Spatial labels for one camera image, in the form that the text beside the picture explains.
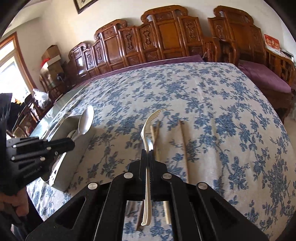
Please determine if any clear plastic bag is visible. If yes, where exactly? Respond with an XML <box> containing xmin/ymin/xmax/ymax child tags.
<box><xmin>32</xmin><ymin>89</ymin><xmax>50</xmax><ymax>108</ymax></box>

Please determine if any person's left hand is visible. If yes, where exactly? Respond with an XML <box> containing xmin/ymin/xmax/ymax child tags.
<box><xmin>0</xmin><ymin>185</ymin><xmax>29</xmax><ymax>224</ymax></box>

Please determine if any wooden door frame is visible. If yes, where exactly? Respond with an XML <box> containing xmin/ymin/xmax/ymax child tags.
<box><xmin>0</xmin><ymin>32</ymin><xmax>35</xmax><ymax>93</ymax></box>

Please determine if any carved wooden sofa bench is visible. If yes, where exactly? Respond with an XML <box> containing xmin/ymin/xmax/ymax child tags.
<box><xmin>68</xmin><ymin>5</ymin><xmax>222</xmax><ymax>78</ymax></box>

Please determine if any grey metal tray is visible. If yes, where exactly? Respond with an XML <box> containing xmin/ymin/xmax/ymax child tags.
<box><xmin>47</xmin><ymin>112</ymin><xmax>94</xmax><ymax>192</ymax></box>

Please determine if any blue floral tablecloth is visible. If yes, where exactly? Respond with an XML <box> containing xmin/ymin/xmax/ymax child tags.
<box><xmin>26</xmin><ymin>61</ymin><xmax>294</xmax><ymax>241</ymax></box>

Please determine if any framed peacock painting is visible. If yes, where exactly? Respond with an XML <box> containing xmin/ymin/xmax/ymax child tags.
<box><xmin>73</xmin><ymin>0</ymin><xmax>100</xmax><ymax>14</ymax></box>

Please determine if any brown wooden chopstick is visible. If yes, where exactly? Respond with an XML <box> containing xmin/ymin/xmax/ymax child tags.
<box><xmin>136</xmin><ymin>120</ymin><xmax>162</xmax><ymax>232</ymax></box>

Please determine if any purple armchair cushion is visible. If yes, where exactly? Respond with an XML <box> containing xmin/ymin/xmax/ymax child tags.
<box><xmin>238</xmin><ymin>60</ymin><xmax>292</xmax><ymax>94</ymax></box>

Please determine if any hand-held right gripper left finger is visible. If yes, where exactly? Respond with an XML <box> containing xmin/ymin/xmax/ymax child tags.
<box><xmin>25</xmin><ymin>149</ymin><xmax>148</xmax><ymax>241</ymax></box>

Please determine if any white plastic fork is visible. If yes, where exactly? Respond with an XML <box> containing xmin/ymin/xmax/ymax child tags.
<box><xmin>141</xmin><ymin>109</ymin><xmax>167</xmax><ymax>226</ymax></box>

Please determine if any wooden chair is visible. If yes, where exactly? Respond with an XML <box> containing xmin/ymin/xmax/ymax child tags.
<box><xmin>7</xmin><ymin>94</ymin><xmax>53</xmax><ymax>137</ymax></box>

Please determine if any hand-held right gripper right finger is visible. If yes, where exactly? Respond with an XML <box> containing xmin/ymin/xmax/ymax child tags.
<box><xmin>149</xmin><ymin>151</ymin><xmax>269</xmax><ymax>241</ymax></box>

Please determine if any brown cardboard box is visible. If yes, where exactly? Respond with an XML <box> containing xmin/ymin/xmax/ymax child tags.
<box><xmin>42</xmin><ymin>45</ymin><xmax>61</xmax><ymax>60</ymax></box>

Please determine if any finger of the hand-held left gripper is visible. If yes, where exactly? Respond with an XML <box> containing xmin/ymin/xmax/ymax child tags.
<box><xmin>6</xmin><ymin>137</ymin><xmax>76</xmax><ymax>163</ymax></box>

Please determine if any white plastic soup spoon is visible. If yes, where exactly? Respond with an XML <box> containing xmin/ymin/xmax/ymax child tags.
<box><xmin>77</xmin><ymin>105</ymin><xmax>95</xmax><ymax>137</ymax></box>

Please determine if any carved wooden armchair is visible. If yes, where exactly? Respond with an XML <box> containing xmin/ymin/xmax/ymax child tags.
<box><xmin>208</xmin><ymin>6</ymin><xmax>296</xmax><ymax>121</ymax></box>

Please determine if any purple bench cushion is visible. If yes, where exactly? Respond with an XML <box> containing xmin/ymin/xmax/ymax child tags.
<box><xmin>76</xmin><ymin>54</ymin><xmax>204</xmax><ymax>86</ymax></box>

